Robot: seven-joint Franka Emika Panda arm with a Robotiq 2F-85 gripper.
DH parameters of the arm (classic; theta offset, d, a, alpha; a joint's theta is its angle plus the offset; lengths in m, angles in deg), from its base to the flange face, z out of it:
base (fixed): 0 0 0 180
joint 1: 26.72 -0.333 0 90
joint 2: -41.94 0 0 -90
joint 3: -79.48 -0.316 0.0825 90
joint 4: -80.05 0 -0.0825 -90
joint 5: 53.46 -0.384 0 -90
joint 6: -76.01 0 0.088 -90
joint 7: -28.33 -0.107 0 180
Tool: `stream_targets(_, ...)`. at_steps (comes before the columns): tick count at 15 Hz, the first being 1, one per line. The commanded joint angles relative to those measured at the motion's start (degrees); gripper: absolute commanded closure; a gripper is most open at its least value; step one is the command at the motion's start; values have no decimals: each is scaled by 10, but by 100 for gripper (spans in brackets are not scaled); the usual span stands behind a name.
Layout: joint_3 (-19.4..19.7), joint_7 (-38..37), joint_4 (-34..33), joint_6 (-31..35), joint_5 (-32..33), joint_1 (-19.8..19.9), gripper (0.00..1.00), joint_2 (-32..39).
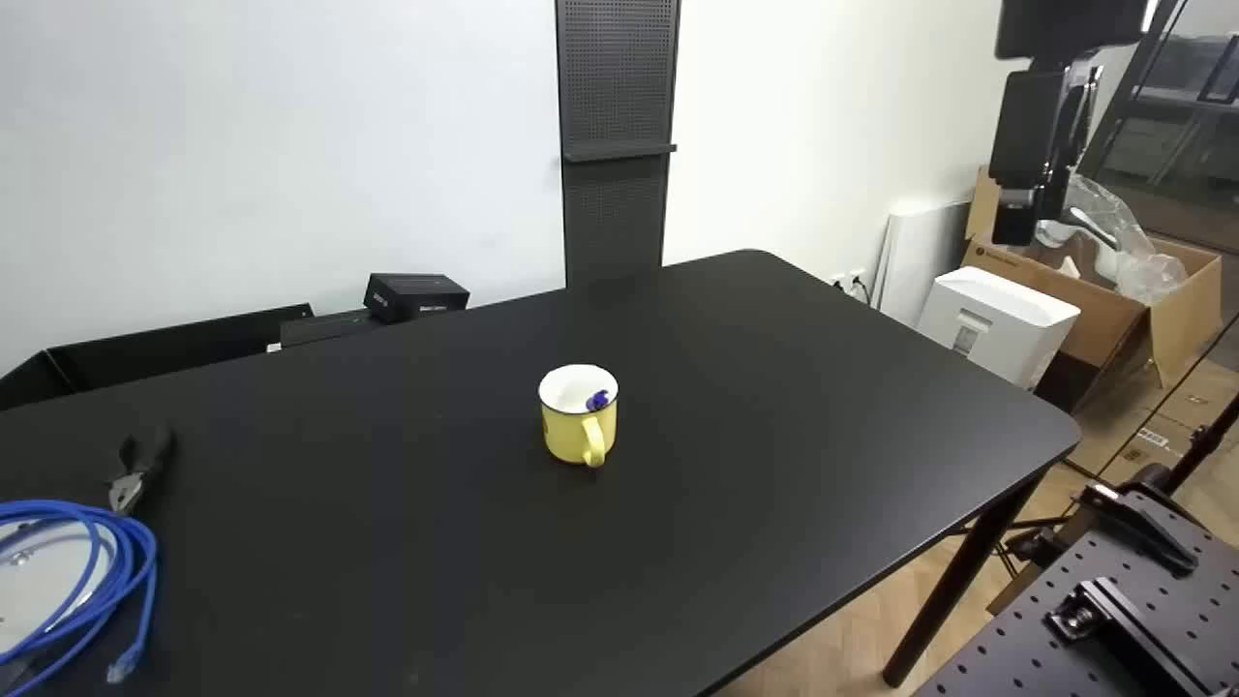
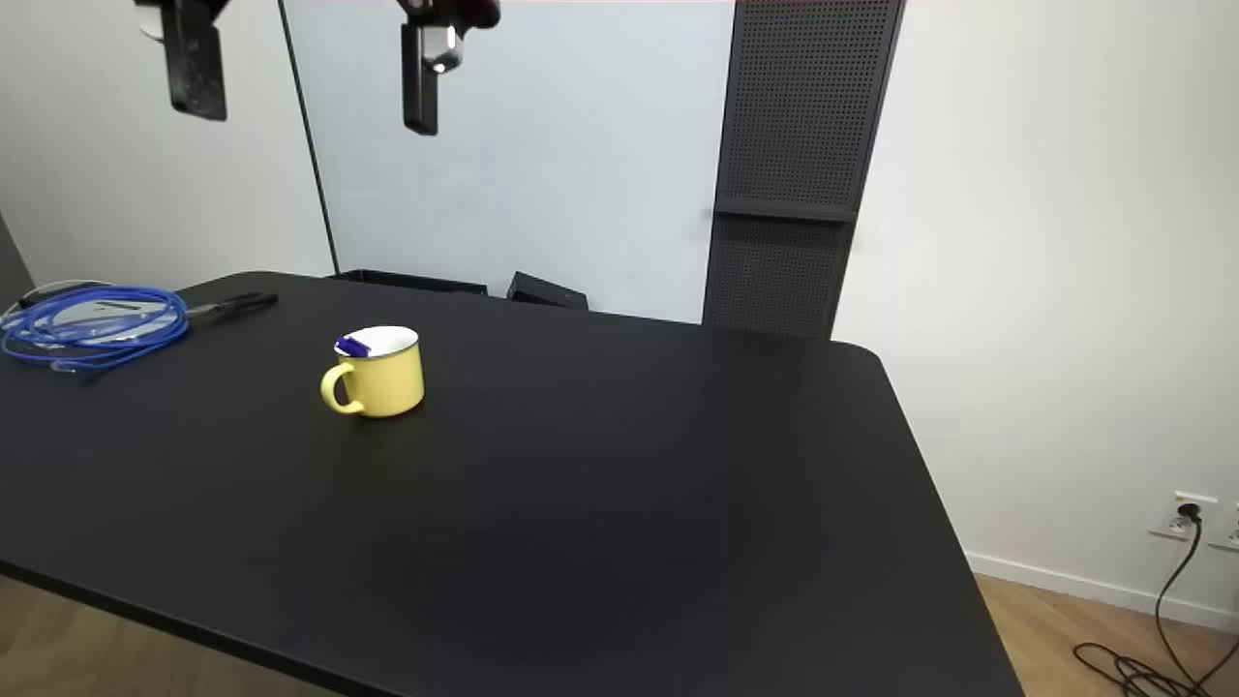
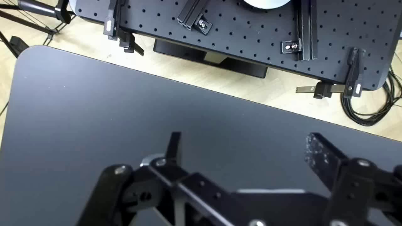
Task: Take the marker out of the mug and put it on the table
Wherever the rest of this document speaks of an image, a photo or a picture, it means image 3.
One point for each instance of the long black aluminium rail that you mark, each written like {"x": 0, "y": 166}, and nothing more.
{"x": 307, "y": 29}

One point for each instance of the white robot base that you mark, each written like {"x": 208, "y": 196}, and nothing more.
{"x": 266, "y": 3}

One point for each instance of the short black aluminium rail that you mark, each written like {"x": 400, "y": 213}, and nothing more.
{"x": 191, "y": 13}

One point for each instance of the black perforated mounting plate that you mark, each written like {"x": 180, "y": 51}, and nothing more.
{"x": 251, "y": 33}

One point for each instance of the black corner bracket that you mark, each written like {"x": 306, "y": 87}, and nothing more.
{"x": 203, "y": 26}
{"x": 291, "y": 46}

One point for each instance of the black tripod stand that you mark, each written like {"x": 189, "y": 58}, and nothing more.
{"x": 41, "y": 11}

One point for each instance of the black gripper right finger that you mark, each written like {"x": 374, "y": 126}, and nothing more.
{"x": 351, "y": 189}

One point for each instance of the black table clamp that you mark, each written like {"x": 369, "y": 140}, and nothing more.
{"x": 123, "y": 36}
{"x": 351, "y": 73}

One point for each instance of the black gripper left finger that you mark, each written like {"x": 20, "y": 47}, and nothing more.
{"x": 125, "y": 196}

